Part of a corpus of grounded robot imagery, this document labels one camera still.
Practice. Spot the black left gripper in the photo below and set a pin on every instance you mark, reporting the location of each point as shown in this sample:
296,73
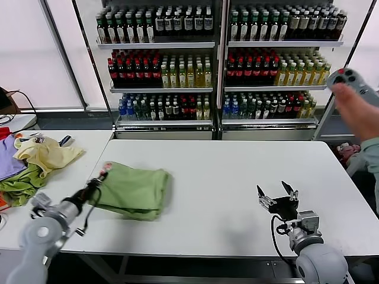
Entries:
87,192

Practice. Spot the person hand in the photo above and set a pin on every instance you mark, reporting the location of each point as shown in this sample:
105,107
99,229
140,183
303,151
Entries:
358,115

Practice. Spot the yellow juice bottle green cap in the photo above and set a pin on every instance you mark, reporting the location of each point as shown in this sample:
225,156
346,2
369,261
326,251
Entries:
199,77
300,77
324,77
308,77
317,77
191,77
291,77
173,77
182,77
208,77
165,77
282,77

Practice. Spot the metal drinks shelf unit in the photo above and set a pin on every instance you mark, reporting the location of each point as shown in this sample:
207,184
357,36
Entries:
284,43
157,45

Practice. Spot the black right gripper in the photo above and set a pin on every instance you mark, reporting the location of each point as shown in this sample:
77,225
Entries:
284,207

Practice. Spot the black bottle white square label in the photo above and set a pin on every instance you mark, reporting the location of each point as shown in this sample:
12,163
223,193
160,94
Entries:
208,25
197,25
188,25
168,25
159,25
178,25

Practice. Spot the grey remote controller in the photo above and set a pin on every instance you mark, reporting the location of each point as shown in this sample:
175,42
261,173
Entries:
345,77

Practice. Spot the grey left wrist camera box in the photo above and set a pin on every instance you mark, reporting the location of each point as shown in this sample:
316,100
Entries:
41,201

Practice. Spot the dark bottle green cap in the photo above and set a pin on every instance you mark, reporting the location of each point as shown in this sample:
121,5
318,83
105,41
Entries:
284,29
139,31
130,31
244,29
102,31
150,31
274,29
111,31
120,31
254,29
234,29
264,29

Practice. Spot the black monitor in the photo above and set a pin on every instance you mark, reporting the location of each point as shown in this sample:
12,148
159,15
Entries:
4,98

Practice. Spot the purple shirt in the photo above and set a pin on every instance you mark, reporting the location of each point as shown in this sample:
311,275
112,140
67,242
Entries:
9,158

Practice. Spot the light green t-shirt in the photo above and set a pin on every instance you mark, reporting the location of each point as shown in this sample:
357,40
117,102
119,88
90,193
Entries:
133,189

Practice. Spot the pink red clothes pile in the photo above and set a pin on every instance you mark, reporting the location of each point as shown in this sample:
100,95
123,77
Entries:
346,150

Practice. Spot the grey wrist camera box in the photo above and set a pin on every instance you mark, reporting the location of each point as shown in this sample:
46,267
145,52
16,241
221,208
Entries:
41,201
309,220

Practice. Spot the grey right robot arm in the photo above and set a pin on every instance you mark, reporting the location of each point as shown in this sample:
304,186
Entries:
319,261

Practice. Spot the orange object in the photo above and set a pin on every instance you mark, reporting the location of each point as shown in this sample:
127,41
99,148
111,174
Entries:
3,203

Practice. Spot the crumpled lime green garment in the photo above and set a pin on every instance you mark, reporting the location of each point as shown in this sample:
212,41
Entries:
17,185

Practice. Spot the brown cardboard box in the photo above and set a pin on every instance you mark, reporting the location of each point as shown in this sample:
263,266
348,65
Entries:
13,102

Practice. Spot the red cloth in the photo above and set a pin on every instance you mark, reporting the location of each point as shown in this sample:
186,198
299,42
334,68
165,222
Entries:
4,133

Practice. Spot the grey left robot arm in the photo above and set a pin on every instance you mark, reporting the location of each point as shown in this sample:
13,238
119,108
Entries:
38,236

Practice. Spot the dark bottle beige label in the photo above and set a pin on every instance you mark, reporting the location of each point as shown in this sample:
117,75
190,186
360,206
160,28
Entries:
294,27
342,27
313,27
332,27
323,27
303,27

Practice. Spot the dark slanted metal pole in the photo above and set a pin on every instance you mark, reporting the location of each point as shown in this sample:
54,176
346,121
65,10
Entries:
66,58
92,58
357,43

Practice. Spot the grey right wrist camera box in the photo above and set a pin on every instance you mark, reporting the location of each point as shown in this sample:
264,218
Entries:
309,220

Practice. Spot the dark green water bottle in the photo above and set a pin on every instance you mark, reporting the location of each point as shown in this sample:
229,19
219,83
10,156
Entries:
243,111
145,112
251,111
137,112

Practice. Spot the pale yellow shirt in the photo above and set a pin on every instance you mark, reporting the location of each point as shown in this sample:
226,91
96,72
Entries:
49,153

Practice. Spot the small yellow juice bottle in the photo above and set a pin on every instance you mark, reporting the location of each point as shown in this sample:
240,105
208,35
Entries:
199,112
311,111
206,112
304,111

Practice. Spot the small cola bottle red cap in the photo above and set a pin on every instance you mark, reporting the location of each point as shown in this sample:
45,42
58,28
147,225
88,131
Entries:
192,112
297,111
290,111
184,112

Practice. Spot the dark blue white object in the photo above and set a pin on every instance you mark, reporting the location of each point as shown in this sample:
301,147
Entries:
67,139

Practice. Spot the small black bottle white cap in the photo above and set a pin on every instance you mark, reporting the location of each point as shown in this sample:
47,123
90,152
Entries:
160,112
168,112
282,111
176,112
274,111
152,112

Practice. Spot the blue water bottle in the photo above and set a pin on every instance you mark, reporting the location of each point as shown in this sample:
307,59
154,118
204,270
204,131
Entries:
121,112
129,112
235,111
227,111

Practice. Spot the small bottle white label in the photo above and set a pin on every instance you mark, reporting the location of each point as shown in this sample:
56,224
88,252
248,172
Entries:
259,111
266,111

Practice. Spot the white metal frame table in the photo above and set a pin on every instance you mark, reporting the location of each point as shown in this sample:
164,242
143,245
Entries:
326,118

